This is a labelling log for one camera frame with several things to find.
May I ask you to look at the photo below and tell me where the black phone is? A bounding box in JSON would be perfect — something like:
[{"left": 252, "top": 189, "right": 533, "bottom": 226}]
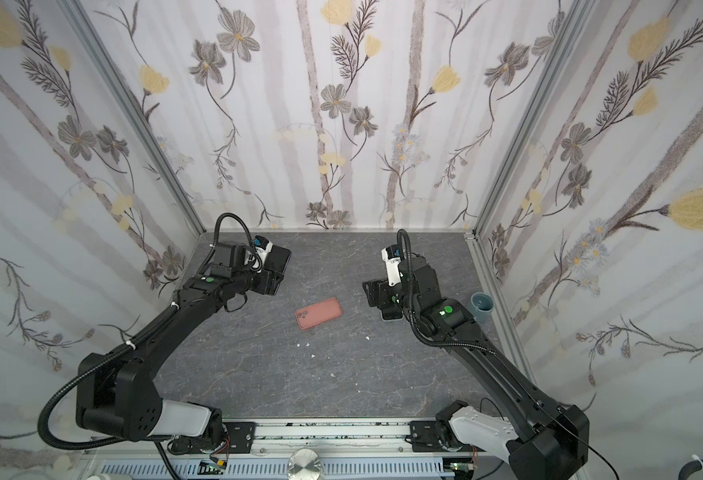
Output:
[{"left": 264, "top": 246, "right": 292, "bottom": 284}]

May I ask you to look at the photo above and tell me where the pink phone case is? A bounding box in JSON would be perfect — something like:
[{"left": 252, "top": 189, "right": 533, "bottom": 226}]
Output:
[{"left": 296, "top": 297, "right": 343, "bottom": 330}]

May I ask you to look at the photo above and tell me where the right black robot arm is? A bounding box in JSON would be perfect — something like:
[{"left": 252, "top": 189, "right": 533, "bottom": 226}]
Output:
[{"left": 363, "top": 229, "right": 595, "bottom": 479}]

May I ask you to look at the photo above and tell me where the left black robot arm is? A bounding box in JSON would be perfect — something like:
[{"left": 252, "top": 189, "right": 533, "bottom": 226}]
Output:
[{"left": 37, "top": 227, "right": 292, "bottom": 459}]

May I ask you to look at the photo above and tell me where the teal ceramic cup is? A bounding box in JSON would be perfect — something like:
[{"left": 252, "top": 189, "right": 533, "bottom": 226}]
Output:
[{"left": 469, "top": 292, "right": 495, "bottom": 323}]

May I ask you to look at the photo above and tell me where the round silver knob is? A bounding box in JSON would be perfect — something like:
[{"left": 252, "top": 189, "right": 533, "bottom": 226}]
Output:
[{"left": 287, "top": 448, "right": 325, "bottom": 480}]

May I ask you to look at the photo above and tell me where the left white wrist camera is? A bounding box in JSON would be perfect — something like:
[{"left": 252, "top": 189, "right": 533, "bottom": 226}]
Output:
[{"left": 253, "top": 235, "right": 274, "bottom": 260}]

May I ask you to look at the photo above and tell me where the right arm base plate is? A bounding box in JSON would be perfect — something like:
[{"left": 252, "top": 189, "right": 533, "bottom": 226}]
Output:
[{"left": 405, "top": 420, "right": 483, "bottom": 453}]

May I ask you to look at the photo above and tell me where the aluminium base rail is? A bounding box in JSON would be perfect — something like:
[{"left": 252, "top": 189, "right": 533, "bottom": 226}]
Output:
[{"left": 73, "top": 418, "right": 515, "bottom": 479}]

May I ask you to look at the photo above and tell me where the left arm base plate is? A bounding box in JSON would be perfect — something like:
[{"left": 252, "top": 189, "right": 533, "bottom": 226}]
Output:
[{"left": 168, "top": 420, "right": 257, "bottom": 456}]

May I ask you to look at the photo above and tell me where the white ventilated cable duct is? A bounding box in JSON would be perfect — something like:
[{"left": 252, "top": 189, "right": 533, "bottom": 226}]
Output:
[{"left": 93, "top": 457, "right": 455, "bottom": 479}]

